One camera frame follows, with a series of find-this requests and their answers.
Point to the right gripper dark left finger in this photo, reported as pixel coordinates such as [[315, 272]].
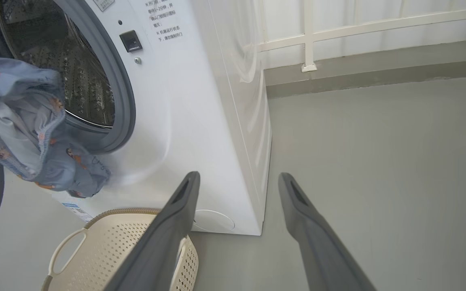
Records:
[[164, 242]]

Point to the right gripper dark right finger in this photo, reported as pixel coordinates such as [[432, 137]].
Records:
[[318, 242]]

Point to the blue cartoon print garment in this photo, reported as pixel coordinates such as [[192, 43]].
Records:
[[18, 121]]

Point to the cream perforated laundry basket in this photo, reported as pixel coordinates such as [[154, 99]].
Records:
[[107, 246]]

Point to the white front-load washing machine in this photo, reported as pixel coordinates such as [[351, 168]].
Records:
[[200, 121]]

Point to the grey rubber door gasket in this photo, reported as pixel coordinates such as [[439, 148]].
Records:
[[119, 89]]

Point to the black door latch socket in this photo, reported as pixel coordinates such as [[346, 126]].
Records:
[[131, 41]]

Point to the round white filter cover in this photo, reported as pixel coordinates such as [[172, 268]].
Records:
[[214, 221]]

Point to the blue energy label sticker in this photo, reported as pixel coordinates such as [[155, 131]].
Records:
[[77, 211]]

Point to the perforated steel washer drum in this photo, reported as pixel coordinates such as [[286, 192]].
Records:
[[79, 72]]

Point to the white metal railing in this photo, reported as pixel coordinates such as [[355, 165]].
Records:
[[308, 36]]

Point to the black text instruction label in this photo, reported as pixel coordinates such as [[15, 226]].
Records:
[[164, 20]]

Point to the small white warning sticker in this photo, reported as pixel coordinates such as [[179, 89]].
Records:
[[103, 4]]

